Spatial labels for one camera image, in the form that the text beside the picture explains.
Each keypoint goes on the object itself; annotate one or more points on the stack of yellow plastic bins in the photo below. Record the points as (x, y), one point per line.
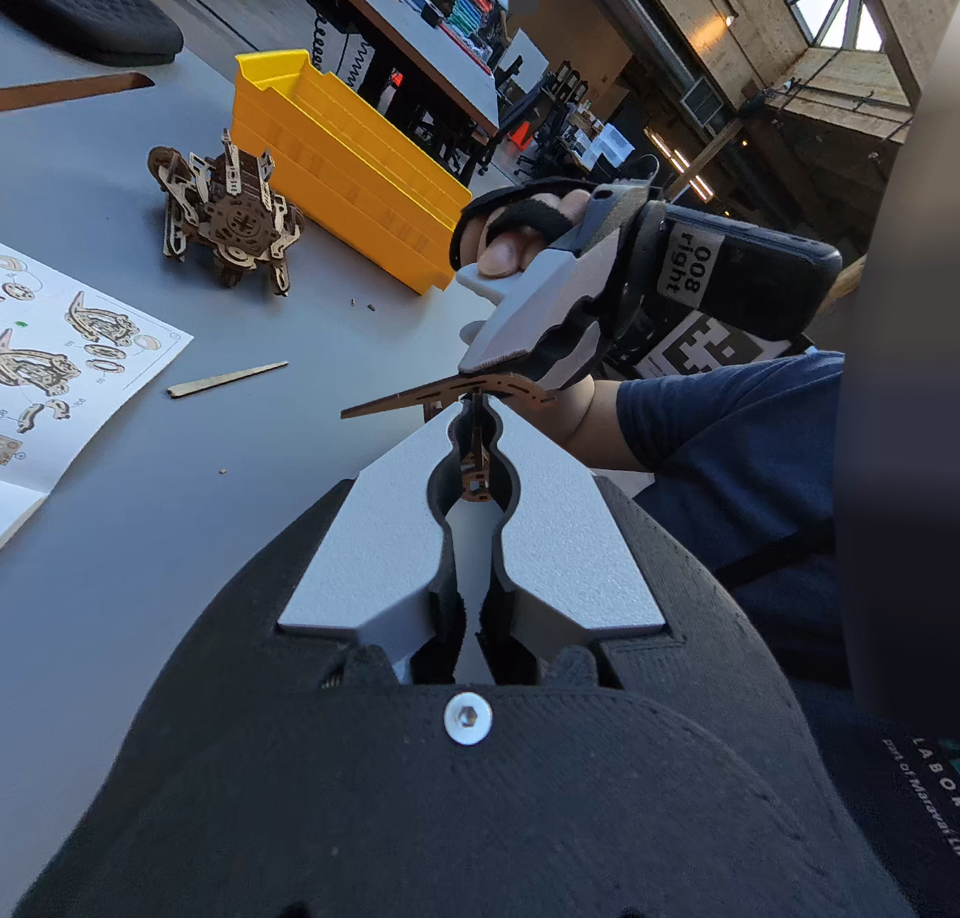
(352, 168)

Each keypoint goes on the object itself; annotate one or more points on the assembled wooden robot model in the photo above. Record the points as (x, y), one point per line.
(232, 213)

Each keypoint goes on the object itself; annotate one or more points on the model instruction booklet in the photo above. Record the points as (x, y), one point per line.
(112, 423)

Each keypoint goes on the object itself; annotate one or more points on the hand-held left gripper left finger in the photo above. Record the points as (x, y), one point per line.
(360, 558)

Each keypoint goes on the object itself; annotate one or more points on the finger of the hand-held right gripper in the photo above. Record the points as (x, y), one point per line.
(540, 303)
(570, 355)

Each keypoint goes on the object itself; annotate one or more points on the colourful stacked bins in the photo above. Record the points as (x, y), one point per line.
(469, 10)

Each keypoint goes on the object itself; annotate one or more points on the person's right hand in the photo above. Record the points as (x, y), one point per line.
(502, 254)

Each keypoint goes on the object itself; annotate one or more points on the black mesh cushion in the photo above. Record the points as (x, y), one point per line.
(75, 3)

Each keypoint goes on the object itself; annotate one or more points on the orange traffic cone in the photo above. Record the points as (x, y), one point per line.
(521, 136)

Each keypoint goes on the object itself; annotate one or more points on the tapered wooden stick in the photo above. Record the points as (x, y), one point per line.
(225, 379)

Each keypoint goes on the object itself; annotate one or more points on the long background desk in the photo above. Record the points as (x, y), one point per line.
(420, 25)

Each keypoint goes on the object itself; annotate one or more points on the curved wooden model assembly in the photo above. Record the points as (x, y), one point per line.
(450, 391)

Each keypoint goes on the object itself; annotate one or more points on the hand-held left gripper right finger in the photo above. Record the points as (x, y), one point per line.
(577, 558)

